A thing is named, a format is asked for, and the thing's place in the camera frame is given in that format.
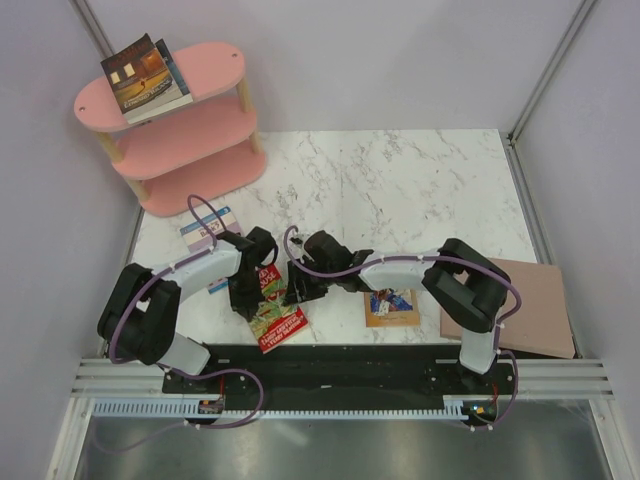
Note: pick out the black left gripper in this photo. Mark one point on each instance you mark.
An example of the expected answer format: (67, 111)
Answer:
(245, 306)

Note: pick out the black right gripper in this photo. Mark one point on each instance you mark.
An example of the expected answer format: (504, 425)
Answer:
(297, 289)

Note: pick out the red Treehouse book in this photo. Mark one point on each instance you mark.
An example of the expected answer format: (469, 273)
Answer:
(275, 322)

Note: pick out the Nineteen Eighty-Four blue book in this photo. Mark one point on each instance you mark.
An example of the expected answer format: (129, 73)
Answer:
(160, 94)

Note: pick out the Edward Tulane brown book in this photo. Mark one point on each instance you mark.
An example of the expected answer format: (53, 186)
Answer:
(127, 70)

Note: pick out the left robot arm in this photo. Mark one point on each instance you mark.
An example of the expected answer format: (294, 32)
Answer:
(139, 321)

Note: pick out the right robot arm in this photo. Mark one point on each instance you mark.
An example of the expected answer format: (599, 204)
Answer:
(474, 292)

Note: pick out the Othello orange book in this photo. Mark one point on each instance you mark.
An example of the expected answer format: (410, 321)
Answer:
(391, 308)

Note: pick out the pink three-tier shelf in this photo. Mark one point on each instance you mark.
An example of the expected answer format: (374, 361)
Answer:
(208, 147)

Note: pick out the brown file folder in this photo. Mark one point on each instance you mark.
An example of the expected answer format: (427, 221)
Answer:
(541, 325)

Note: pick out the white cable duct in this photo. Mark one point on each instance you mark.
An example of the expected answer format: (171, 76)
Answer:
(200, 409)

